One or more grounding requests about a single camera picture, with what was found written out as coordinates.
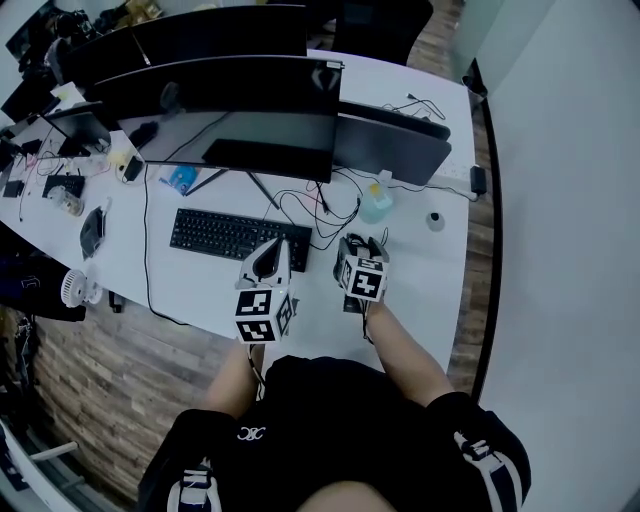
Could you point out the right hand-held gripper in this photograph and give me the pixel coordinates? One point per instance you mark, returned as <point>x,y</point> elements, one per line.
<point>365,280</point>

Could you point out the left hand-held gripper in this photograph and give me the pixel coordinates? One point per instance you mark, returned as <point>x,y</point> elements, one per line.
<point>255,312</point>

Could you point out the black keyboard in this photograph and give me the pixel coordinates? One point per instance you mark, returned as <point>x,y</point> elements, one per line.
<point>220,235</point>

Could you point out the person's right forearm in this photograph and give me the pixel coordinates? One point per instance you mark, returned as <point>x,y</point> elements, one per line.
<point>400,350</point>

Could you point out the person's left forearm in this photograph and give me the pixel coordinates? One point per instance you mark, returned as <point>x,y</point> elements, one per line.
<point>232,380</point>

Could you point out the translucent blue bottle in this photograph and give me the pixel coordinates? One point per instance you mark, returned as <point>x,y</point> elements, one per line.
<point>375,207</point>

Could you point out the white plug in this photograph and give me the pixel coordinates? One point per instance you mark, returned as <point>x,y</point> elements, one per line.
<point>385,175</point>

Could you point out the small white round device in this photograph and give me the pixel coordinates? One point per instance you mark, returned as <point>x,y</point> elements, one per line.
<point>435,222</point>

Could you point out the open grey laptop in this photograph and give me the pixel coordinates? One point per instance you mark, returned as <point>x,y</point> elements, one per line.
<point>395,145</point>

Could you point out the blue packet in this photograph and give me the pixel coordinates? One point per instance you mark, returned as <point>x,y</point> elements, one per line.
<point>180,179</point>

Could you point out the black power adapter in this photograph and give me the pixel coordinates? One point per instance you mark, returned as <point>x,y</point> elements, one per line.
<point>478,180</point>

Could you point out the black charger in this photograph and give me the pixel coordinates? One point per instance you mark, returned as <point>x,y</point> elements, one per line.
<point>133,169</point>

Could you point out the large curved black monitor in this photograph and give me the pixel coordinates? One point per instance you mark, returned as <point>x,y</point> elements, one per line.
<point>250,100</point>

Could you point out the person's black shirt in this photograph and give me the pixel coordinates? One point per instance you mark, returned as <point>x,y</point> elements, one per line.
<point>340,415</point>

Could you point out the black pouch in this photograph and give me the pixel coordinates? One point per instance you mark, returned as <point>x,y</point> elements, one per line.
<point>92,232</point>

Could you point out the pale yellow box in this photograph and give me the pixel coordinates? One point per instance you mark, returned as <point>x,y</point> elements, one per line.
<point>120,159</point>

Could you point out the white desk fan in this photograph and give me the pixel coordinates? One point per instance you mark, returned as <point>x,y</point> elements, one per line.
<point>75,287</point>

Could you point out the clear jar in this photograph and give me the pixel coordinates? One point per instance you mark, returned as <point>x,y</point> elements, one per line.
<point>67,202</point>

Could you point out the flat black router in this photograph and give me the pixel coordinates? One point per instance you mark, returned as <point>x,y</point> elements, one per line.
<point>70,181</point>

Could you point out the small black screen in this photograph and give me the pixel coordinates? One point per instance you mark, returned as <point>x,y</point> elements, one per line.
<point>82,127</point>

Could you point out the black office chair with jacket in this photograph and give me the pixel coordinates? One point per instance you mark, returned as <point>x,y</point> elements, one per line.
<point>35,285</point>

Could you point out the wide black monitor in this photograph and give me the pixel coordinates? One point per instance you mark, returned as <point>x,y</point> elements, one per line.
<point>220,32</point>

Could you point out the small flat black box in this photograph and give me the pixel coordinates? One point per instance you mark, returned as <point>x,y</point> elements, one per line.
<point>13,189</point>

